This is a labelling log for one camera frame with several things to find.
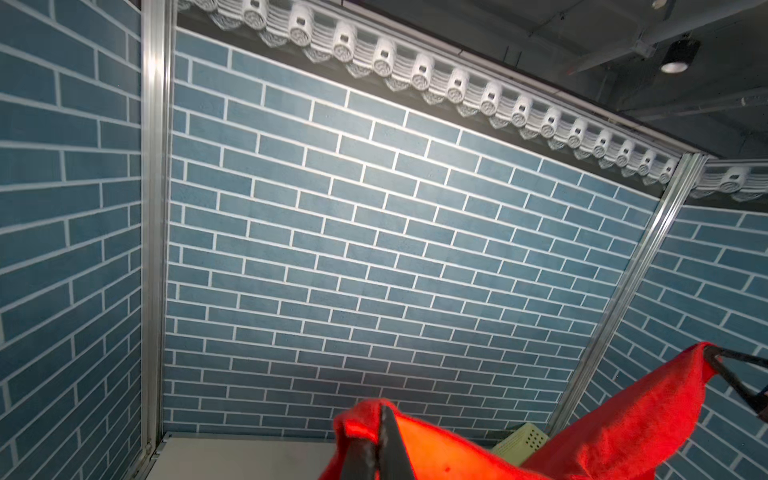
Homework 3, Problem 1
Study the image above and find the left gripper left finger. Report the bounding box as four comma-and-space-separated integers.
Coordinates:
339, 439, 377, 480

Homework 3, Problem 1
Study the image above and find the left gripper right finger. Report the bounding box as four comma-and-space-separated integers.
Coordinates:
379, 406, 416, 480

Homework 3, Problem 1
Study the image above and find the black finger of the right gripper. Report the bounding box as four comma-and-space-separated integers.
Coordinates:
703, 345, 767, 423

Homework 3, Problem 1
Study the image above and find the pale green plastic basket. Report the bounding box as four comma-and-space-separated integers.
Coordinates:
491, 423, 549, 466

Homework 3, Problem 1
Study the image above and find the red t-shirt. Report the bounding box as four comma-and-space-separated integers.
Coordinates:
321, 342, 715, 479

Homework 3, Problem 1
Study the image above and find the ceiling spotlight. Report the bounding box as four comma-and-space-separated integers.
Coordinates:
660, 37, 701, 74

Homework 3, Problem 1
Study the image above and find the white roof tile trim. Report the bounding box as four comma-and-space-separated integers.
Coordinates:
177, 1, 767, 184

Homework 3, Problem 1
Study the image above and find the right aluminium corner post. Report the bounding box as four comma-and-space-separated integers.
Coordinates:
545, 152, 710, 437

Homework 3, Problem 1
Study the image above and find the aluminium corner post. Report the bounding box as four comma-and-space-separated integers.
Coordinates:
545, 152, 710, 437
125, 1, 177, 479

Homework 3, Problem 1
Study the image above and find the left aluminium corner post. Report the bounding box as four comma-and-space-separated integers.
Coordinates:
125, 1, 177, 479

